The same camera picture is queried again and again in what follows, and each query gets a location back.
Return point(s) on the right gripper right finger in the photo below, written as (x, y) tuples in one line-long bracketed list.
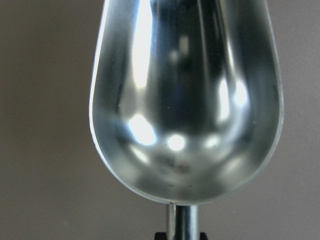
[(203, 236)]

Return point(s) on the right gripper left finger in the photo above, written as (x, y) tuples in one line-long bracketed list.
[(160, 236)]

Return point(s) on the metal ice scoop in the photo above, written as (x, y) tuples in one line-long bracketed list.
[(186, 101)]

